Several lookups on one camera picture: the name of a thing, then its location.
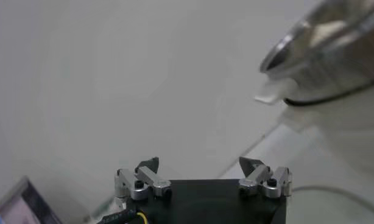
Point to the round glass pot lid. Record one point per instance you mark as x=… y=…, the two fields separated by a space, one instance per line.
x=327 y=189

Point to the perforated steel steamer basket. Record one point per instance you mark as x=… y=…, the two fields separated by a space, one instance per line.
x=333 y=67

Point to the laptop screen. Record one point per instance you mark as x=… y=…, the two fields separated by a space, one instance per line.
x=31 y=204

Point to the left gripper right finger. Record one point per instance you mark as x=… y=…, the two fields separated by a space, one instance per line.
x=255 y=178

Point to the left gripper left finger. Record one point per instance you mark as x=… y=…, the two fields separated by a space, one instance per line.
x=150 y=179

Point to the white electric pot base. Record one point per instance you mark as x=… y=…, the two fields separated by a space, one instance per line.
x=351 y=137

